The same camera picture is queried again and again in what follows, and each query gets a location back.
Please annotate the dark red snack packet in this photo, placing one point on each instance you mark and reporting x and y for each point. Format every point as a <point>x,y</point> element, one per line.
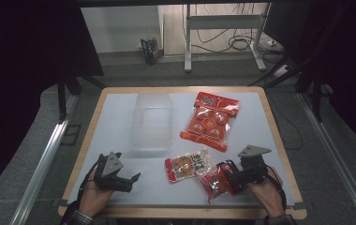
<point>215,182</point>

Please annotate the black floor bracket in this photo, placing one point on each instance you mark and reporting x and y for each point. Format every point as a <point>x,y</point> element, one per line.
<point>71,134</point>

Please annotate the small clear snack packet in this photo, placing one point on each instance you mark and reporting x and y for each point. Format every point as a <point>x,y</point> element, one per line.
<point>185,167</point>

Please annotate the black curtain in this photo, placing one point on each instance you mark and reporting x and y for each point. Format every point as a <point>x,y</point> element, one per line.
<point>344,56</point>
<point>20,78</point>

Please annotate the person's left hand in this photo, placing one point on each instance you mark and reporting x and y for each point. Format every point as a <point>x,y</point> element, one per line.
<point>93,197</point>

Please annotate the white power strip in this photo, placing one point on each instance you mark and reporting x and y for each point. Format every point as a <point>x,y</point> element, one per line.
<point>280,70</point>

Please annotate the blue paper bag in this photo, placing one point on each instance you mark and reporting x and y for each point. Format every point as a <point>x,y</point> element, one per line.
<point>150,50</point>

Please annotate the black tripod legs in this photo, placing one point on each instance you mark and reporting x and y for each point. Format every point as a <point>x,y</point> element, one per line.
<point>315,93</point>

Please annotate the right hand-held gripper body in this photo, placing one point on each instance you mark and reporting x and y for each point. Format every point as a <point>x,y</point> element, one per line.
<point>254,168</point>

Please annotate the large orange snack packet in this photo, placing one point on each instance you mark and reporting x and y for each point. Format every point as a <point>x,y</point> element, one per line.
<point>210,123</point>

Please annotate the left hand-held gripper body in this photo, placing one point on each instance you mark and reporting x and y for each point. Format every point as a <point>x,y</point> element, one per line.
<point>112,164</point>

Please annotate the white metal desk frame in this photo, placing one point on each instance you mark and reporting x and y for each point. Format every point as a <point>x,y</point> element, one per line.
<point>223,22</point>

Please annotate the person's right hand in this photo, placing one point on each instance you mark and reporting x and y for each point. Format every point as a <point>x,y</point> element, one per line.
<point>268,195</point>

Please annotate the aluminium rail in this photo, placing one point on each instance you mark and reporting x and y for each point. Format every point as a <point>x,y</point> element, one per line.
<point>338,162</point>
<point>38,175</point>

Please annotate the black stand legs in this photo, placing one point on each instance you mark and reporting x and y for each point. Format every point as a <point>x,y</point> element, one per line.
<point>63,97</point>

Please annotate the clear plastic container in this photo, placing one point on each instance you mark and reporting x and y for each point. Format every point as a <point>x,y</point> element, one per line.
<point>152,122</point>

